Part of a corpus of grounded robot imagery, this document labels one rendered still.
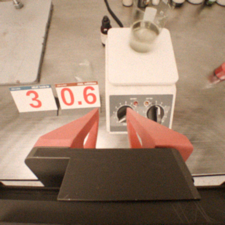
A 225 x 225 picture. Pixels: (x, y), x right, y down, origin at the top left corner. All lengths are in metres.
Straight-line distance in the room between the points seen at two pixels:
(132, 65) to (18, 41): 0.34
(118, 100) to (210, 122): 0.23
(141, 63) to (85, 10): 0.31
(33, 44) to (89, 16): 0.19
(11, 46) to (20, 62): 0.07
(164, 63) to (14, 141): 0.35
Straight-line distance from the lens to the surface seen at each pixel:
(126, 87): 0.21
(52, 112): 0.29
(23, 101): 0.32
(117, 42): 0.24
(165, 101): 0.23
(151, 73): 0.21
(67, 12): 0.49
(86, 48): 0.36
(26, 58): 0.39
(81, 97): 0.26
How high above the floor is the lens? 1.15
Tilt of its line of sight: 76 degrees down
